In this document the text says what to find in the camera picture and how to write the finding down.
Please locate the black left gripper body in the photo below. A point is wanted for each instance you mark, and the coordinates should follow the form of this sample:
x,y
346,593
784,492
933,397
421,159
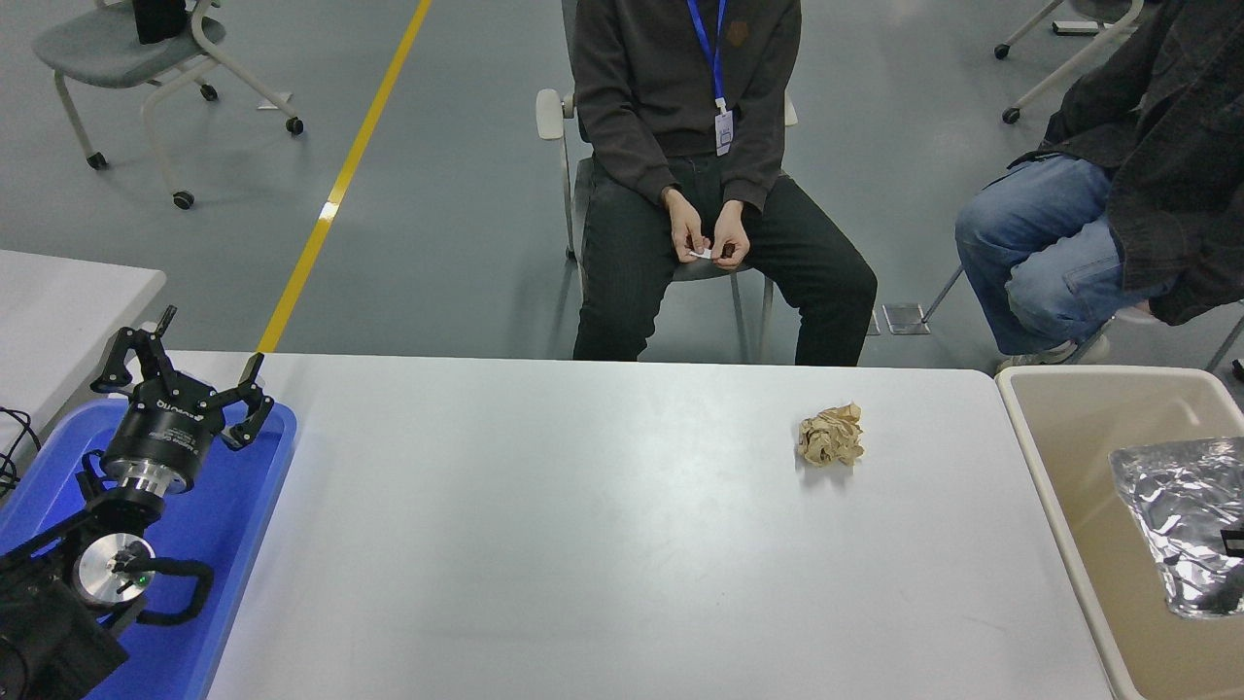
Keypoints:
x,y
160,428

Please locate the silver foil tray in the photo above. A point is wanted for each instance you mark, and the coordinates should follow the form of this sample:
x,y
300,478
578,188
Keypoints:
x,y
1176,496

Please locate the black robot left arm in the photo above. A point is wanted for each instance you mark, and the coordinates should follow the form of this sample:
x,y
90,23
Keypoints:
x,y
49,632

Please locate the person's right hand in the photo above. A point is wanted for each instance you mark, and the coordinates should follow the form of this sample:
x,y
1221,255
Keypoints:
x,y
685,224

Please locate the person's left hand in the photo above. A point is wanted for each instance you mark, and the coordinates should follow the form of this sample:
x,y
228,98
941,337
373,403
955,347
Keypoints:
x,y
731,238

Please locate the white side table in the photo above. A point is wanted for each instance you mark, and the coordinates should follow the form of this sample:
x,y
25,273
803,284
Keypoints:
x,y
58,311

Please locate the blue plastic tray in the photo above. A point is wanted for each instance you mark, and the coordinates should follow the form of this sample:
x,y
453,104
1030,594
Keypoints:
x,y
233,525

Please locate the large pale beige bin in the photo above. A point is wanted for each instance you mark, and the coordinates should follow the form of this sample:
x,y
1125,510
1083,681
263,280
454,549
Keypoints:
x,y
1088,437

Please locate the white-seated chair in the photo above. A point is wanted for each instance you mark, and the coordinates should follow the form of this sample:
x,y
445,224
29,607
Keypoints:
x,y
1139,317

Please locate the grey wheeled office chair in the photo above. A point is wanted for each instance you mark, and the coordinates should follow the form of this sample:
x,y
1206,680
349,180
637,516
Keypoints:
x,y
105,44

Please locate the black bag on chair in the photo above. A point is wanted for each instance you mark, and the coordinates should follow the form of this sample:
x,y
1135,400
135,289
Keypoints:
x,y
159,19

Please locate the metal floor socket plate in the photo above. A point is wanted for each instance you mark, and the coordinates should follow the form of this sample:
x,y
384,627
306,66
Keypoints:
x,y
906,319

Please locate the seated person in jeans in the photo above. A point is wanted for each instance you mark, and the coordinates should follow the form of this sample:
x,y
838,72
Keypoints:
x,y
1186,146

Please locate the white-armed chair under person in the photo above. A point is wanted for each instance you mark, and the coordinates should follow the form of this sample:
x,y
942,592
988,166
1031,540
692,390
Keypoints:
x,y
549,112

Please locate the crumpled tan paper ball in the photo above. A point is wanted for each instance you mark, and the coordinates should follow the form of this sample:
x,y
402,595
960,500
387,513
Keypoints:
x,y
829,437

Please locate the white-legged wheeled chair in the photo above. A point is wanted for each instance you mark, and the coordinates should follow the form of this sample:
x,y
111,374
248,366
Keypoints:
x,y
1012,116

